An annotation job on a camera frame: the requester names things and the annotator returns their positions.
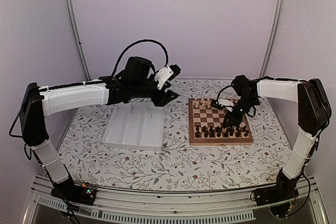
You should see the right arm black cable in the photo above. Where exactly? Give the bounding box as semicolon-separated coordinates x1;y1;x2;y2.
216;84;236;104

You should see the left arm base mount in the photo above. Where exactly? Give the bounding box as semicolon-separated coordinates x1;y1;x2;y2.
51;182;97;206

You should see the dark chess rook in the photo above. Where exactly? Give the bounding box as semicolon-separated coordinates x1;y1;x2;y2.
223;129;229;137

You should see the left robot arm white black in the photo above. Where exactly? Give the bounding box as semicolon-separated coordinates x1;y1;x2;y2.
9;56;181;200

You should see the white plastic tray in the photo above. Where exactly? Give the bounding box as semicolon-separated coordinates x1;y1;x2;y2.
102;102;165;151

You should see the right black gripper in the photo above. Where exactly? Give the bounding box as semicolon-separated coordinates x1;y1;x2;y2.
223;96;258;127

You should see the aluminium front rail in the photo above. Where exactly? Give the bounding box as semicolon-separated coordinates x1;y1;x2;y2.
23;175;330;223

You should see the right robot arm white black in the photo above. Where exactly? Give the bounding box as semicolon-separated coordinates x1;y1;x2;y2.
213;75;332;181

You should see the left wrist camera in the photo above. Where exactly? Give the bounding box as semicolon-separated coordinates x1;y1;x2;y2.
154;65;181;90

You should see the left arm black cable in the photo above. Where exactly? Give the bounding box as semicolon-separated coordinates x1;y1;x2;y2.
111;39;169;78

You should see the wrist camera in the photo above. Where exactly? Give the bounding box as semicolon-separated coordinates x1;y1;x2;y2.
211;99;235;112
154;65;181;90

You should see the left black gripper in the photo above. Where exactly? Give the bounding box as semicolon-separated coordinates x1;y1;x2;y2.
132;74;180;107

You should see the floral table cloth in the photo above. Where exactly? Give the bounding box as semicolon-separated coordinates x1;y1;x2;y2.
58;79;291;191

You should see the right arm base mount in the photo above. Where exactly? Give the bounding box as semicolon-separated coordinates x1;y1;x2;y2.
250;186;299;219

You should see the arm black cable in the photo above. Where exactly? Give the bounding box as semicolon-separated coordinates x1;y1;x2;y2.
111;39;169;78
216;84;236;104

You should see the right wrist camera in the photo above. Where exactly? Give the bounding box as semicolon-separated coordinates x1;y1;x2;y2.
211;99;235;112

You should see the wooden chess board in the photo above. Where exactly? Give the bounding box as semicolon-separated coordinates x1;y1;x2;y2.
188;98;253;146

